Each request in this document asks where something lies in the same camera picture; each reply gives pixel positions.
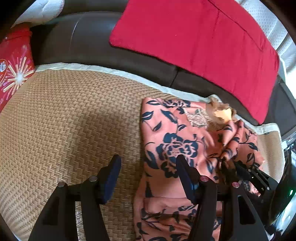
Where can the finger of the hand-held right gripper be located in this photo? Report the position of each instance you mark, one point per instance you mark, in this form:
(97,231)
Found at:
(242,170)

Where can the white textured cloth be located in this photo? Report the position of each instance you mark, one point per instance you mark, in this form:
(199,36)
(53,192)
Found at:
(39,10)

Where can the tan fluffy object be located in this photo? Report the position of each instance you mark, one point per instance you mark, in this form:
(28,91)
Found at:
(222,112)

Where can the red cushion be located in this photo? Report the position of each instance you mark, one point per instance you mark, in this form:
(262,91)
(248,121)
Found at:
(203,46)

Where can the white dotted fabric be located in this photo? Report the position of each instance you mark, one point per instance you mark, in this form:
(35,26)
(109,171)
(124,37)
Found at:
(261,20)

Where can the pink floral garment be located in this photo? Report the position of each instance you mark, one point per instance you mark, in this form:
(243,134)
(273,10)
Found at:
(175,143)

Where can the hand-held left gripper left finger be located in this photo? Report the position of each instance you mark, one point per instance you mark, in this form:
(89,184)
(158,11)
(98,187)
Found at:
(113,178)

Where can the woven straw mat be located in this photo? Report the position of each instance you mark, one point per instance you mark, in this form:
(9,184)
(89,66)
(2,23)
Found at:
(64,120)

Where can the dark brown leather sofa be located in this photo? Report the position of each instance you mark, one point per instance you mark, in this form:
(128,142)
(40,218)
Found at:
(76,37)

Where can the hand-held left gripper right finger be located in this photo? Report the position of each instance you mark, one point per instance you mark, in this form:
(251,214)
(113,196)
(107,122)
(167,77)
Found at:
(185,179)

